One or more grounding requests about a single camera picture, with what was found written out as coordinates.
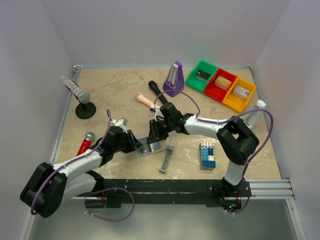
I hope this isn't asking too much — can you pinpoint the grey truss beam piece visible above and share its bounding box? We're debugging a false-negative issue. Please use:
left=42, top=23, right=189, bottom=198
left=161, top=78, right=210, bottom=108
left=159, top=145, right=174, bottom=174

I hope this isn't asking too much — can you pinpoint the tan card in red bin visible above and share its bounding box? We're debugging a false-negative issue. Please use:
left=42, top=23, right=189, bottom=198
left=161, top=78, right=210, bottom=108
left=214, top=76, right=232, bottom=91

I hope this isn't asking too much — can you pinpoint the black card in green bin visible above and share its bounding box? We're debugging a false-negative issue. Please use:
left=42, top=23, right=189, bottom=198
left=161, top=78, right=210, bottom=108
left=195, top=70, right=211, bottom=82

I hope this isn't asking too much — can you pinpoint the glitter microphone on stand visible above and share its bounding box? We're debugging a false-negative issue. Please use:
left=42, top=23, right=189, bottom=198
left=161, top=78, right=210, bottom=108
left=59, top=74, right=91, bottom=104

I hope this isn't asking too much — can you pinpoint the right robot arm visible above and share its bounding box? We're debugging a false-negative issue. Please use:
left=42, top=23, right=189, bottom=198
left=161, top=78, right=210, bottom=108
left=147, top=102, right=260, bottom=186

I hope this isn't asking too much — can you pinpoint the aluminium frame rail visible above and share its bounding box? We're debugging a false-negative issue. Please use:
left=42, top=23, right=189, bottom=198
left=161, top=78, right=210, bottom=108
left=47, top=65, right=83, bottom=165

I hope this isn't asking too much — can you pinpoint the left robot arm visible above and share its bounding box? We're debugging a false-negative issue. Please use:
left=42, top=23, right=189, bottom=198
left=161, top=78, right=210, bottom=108
left=19, top=126, right=142, bottom=218

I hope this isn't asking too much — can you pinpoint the yellow storage bin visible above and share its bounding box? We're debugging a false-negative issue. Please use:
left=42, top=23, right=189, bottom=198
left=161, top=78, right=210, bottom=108
left=222, top=77, right=257, bottom=113

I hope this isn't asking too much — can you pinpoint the beige card holder wallet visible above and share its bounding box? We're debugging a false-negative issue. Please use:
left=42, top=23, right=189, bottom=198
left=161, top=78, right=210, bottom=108
left=136, top=137, right=167, bottom=158

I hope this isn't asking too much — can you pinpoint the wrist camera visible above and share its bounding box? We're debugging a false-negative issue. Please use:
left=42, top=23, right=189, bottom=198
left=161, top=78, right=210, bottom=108
left=111, top=117, right=128, bottom=131
left=149, top=107, right=165, bottom=122

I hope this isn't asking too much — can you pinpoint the pink microphone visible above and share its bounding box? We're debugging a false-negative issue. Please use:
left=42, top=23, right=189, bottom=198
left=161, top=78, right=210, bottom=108
left=135, top=93, right=160, bottom=110

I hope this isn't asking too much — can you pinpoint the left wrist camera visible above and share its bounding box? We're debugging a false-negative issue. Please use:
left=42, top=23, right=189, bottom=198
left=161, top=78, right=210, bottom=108
left=111, top=117, right=128, bottom=131

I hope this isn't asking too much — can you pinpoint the red glitter microphone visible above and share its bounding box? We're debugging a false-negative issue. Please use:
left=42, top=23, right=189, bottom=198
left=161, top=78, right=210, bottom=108
left=76, top=131, right=95, bottom=156

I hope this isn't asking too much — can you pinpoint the purple metronome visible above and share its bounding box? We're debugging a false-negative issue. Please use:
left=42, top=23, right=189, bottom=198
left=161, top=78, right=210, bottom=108
left=162, top=61, right=185, bottom=98

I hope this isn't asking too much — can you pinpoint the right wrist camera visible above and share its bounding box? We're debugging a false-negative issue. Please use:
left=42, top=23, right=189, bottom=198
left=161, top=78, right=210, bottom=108
left=149, top=107, right=165, bottom=122

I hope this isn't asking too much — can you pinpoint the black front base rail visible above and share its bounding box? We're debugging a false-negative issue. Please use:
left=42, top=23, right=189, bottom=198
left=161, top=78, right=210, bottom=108
left=81, top=179, right=251, bottom=208

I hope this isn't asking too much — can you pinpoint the white card in yellow bin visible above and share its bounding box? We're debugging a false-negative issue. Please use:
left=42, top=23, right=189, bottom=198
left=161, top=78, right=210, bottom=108
left=232, top=85, right=251, bottom=100

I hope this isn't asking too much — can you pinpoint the blue toy brick block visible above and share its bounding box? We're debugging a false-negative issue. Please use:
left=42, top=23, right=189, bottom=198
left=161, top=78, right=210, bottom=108
left=199, top=141, right=216, bottom=170

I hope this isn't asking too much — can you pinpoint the white metronome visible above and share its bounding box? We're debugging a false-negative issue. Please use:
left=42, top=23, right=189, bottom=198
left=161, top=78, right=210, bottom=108
left=241, top=99, right=268, bottom=130

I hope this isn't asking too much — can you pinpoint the red storage bin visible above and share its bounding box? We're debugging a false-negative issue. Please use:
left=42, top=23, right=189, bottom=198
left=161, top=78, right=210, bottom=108
left=204, top=68, right=237, bottom=102

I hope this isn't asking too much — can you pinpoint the black round microphone stand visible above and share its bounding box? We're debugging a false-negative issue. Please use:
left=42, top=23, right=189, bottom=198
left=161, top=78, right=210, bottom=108
left=75, top=102, right=97, bottom=120

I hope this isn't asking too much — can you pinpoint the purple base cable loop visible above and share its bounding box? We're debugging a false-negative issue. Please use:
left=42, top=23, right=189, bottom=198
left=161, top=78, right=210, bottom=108
left=84, top=186, right=137, bottom=222

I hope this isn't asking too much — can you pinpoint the black microphone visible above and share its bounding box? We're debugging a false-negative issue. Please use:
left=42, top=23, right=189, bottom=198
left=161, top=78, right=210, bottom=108
left=148, top=80, right=170, bottom=108

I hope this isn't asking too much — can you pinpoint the green storage bin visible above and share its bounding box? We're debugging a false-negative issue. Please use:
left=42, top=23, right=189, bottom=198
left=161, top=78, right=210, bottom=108
left=186, top=60, right=219, bottom=93

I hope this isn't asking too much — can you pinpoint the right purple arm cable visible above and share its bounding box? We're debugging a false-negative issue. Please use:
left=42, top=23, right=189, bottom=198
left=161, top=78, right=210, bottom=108
left=152, top=89, right=275, bottom=176

